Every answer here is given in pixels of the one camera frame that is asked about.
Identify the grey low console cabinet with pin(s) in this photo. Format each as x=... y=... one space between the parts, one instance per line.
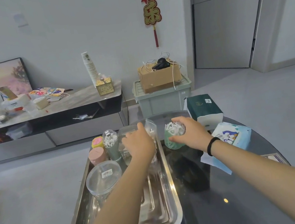
x=83 y=131

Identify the blue wet wipes pack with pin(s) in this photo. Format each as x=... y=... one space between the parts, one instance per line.
x=233 y=135

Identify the clear square cotton swab box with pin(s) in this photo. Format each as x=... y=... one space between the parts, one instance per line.
x=124 y=151

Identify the clear round hairpin jar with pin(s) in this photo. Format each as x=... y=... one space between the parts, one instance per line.
x=100 y=198

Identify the colourful cards pile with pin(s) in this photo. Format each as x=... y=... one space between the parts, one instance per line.
x=48 y=91

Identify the green bag white swabs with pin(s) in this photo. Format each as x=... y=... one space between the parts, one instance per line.
x=173 y=128

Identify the clear bag wooden cotton swabs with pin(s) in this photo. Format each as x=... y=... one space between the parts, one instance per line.
x=151 y=132

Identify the black wrist band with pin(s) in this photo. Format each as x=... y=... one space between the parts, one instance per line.
x=212 y=144

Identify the black device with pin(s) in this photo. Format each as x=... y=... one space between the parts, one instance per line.
x=161 y=63

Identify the person's right forearm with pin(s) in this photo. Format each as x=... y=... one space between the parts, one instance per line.
x=282 y=178

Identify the red gold wall ornament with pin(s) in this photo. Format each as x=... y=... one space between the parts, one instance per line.
x=152 y=15

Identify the brown cardboard box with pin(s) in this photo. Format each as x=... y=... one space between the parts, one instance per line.
x=159 y=80

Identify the white carton blue label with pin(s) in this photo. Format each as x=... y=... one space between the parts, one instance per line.
x=16 y=103

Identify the white papers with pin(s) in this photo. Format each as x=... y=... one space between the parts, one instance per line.
x=80 y=117

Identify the person's right hand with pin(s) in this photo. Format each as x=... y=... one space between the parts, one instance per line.
x=194 y=133

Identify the pale green storage bin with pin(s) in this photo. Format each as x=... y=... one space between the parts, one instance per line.
x=162 y=102

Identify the green swab holder clear dome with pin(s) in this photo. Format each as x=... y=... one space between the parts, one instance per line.
x=112 y=150

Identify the framed pink painting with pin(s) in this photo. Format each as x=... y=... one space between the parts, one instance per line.
x=9 y=77

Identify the cream round container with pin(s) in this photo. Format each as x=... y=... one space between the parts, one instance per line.
x=41 y=103

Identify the yellow open carton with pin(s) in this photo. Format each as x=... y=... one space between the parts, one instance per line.
x=8 y=92

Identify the person's left hand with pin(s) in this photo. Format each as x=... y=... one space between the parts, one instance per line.
x=140 y=145

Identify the clear plastic shelf container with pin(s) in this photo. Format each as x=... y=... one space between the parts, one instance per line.
x=18 y=131

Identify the gold tissue box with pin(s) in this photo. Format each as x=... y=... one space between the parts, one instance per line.
x=105 y=88

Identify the stainless steel tray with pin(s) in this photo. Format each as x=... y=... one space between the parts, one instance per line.
x=163 y=206

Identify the pink bottle yellow lid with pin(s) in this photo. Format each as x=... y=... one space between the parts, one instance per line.
x=97 y=142

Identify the person's left forearm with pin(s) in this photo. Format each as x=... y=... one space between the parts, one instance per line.
x=116 y=214

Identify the grey door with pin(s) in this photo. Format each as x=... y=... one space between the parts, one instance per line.
x=229 y=26

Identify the stack of paper cups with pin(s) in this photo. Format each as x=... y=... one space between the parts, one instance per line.
x=91 y=69

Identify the pink lid toothpick jar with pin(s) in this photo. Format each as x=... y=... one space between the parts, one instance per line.
x=97 y=155

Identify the dark green tissue pack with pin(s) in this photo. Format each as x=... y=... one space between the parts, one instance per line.
x=203 y=106

